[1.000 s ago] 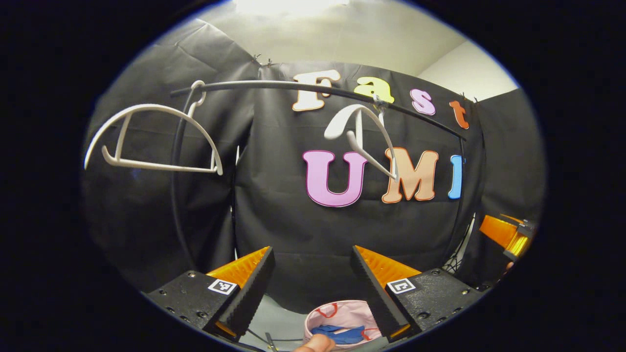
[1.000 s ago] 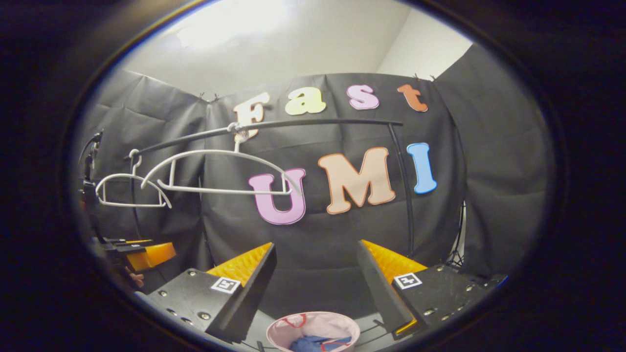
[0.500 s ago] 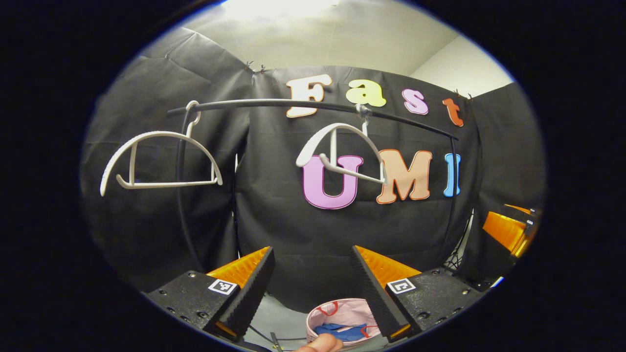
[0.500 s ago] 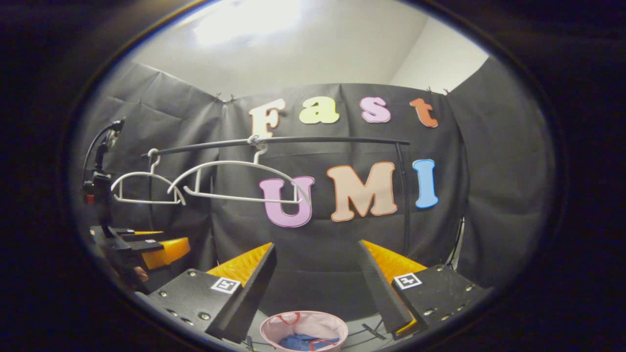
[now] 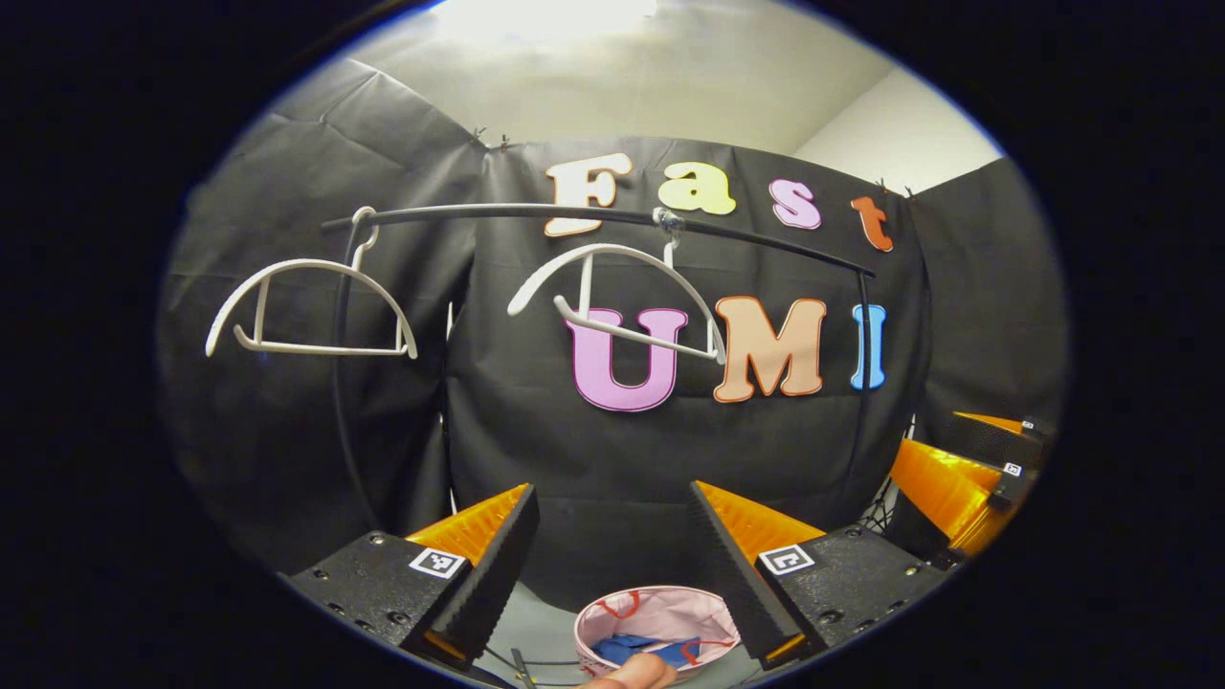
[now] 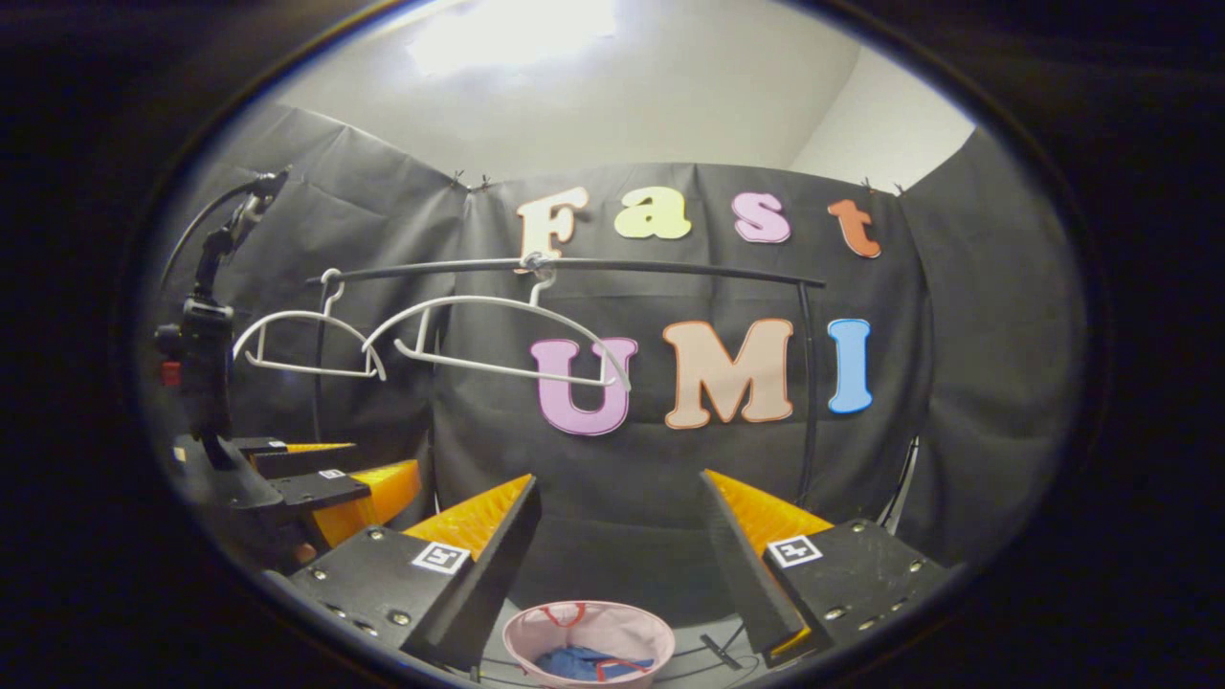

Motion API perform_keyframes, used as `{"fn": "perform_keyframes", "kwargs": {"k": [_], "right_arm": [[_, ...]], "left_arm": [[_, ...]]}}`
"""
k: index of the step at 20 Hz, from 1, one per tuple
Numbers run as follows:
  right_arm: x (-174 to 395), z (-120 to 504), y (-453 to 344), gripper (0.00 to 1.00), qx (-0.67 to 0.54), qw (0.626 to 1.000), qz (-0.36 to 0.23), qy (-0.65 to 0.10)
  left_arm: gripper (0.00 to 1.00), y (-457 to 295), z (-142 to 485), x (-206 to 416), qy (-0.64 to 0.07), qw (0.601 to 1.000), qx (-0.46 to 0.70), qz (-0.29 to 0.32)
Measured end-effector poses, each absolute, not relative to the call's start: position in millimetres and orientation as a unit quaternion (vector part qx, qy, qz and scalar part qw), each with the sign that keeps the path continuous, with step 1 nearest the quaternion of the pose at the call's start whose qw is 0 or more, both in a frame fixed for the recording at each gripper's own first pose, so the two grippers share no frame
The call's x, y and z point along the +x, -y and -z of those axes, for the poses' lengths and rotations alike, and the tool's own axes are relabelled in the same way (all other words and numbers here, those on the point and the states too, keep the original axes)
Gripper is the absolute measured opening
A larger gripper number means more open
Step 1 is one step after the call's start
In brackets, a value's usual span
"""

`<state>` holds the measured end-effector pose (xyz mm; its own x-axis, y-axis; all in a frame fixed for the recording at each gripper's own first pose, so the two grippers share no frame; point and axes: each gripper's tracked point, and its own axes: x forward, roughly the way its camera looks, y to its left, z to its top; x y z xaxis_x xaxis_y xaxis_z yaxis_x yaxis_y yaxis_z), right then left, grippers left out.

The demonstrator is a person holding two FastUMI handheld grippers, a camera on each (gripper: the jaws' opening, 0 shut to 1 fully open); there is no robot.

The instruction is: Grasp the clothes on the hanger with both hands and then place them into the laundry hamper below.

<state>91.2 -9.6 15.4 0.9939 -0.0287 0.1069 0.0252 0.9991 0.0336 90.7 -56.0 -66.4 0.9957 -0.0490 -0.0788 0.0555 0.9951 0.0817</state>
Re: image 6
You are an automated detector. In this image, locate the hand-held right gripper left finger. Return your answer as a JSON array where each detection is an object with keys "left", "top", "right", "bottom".
[{"left": 263, "top": 474, "right": 543, "bottom": 676}]

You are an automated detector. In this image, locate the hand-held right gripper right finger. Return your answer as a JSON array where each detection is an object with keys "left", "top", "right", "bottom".
[{"left": 697, "top": 469, "right": 948, "bottom": 671}]

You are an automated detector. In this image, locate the blue corduroy jacket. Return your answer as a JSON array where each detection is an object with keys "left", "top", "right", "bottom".
[{"left": 534, "top": 644, "right": 657, "bottom": 682}]

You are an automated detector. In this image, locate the pink laundry hamper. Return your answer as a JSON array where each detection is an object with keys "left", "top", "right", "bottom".
[{"left": 502, "top": 600, "right": 677, "bottom": 688}]

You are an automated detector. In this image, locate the white plastic clothes hanger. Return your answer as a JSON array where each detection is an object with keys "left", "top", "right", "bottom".
[
  {"left": 362, "top": 254, "right": 635, "bottom": 391},
  {"left": 233, "top": 268, "right": 389, "bottom": 382}
]

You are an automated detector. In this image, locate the black tripod stand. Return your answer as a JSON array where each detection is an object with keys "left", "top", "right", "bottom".
[{"left": 885, "top": 435, "right": 922, "bottom": 532}]

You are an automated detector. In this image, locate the black backdrop cloth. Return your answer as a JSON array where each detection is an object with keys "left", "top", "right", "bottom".
[{"left": 153, "top": 100, "right": 1087, "bottom": 613}]

